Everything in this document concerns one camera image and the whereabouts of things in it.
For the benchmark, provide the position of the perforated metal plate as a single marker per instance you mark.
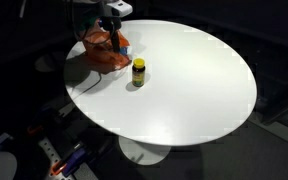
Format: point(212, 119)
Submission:
point(52, 158)

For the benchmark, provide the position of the white table pedestal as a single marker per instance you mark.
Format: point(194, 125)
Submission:
point(144, 151)

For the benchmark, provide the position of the orange purple clamp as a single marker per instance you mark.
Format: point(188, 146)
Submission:
point(69, 161)

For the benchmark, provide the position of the small orange black clamp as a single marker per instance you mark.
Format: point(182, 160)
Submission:
point(35, 128)

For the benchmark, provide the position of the yellow cap vitamin bottle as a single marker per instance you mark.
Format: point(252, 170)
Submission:
point(138, 73)

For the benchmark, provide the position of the orange plastic bag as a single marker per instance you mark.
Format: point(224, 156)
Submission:
point(102, 55)

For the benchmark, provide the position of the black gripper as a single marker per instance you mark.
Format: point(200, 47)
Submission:
point(110, 24)

